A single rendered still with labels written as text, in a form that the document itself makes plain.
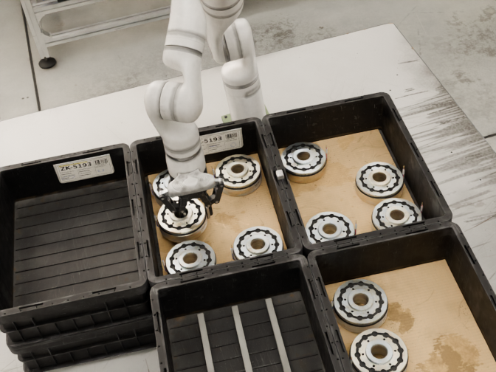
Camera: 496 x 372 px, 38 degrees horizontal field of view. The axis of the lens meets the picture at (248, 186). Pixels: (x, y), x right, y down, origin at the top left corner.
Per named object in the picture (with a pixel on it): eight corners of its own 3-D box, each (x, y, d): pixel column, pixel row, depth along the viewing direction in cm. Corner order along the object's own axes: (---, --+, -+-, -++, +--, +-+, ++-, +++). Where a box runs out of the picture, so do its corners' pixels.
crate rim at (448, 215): (454, 226, 142) (455, 219, 140) (305, 259, 140) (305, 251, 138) (387, 98, 169) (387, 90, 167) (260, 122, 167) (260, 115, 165)
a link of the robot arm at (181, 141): (150, 156, 139) (194, 164, 137) (135, 95, 128) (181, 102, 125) (164, 131, 143) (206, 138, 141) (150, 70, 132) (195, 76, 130)
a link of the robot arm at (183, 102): (191, 121, 126) (206, 43, 127) (145, 114, 128) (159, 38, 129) (204, 128, 133) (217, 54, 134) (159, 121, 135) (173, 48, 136)
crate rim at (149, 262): (131, 148, 164) (128, 141, 162) (260, 123, 167) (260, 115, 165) (150, 292, 137) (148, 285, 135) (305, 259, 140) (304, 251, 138)
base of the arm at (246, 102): (229, 117, 197) (218, 70, 184) (262, 108, 197) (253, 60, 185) (238, 141, 191) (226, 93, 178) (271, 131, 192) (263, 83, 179)
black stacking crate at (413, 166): (446, 256, 149) (454, 221, 141) (306, 286, 147) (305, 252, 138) (384, 129, 176) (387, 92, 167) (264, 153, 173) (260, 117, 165)
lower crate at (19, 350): (25, 233, 177) (9, 201, 168) (147, 208, 179) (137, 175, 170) (23, 380, 150) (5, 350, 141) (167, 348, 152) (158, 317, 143)
